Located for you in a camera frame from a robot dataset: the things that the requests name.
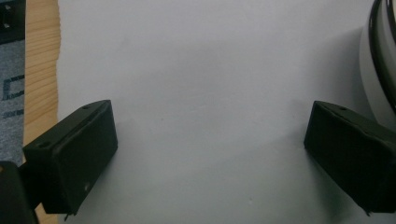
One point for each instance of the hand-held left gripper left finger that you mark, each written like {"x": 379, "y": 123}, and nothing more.
{"x": 74, "y": 155}

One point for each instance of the light grey table sheet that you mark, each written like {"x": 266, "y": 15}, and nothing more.
{"x": 202, "y": 77}

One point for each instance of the white plate with black rim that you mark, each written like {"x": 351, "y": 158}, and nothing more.
{"x": 370, "y": 93}

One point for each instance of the black stand with base plate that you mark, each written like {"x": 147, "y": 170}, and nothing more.
{"x": 12, "y": 18}

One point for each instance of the wooden table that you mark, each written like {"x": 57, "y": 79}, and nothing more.
{"x": 40, "y": 62}

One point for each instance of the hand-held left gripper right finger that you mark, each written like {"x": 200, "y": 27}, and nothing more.
{"x": 351, "y": 155}

